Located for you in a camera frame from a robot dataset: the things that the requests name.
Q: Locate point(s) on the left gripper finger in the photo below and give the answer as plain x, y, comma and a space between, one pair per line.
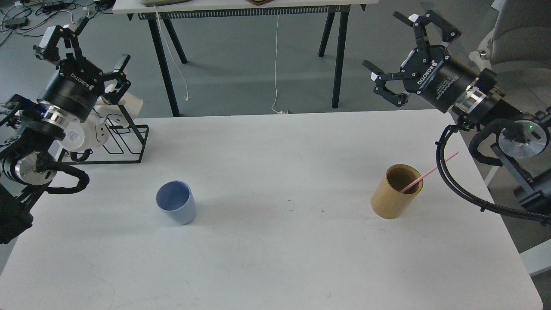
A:
122, 83
48, 50

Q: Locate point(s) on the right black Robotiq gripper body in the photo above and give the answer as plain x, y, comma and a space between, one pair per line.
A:
443, 81

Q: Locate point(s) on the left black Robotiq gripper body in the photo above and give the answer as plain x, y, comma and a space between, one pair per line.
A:
72, 88

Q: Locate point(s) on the pink chopstick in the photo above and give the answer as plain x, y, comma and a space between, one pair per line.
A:
418, 180

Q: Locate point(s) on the blue plastic cup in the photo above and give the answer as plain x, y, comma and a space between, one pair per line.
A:
177, 201

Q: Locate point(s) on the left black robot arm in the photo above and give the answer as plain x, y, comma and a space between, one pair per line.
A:
25, 159

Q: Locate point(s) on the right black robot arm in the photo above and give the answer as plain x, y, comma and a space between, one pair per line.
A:
504, 133

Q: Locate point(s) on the white cup rear on rack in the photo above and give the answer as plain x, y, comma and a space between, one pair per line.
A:
129, 102

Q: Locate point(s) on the white cup on rack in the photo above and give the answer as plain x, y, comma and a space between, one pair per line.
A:
91, 133
129, 102

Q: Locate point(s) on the white cup front on rack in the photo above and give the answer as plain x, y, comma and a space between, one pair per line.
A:
91, 133

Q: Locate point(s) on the bamboo wooden cup holder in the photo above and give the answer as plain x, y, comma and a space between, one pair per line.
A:
388, 201

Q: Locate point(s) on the grey office chair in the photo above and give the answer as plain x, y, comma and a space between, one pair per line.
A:
518, 51

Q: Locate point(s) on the background table with black legs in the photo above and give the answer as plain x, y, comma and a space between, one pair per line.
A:
242, 65

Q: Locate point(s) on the black wire cup rack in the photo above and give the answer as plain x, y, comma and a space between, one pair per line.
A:
124, 146

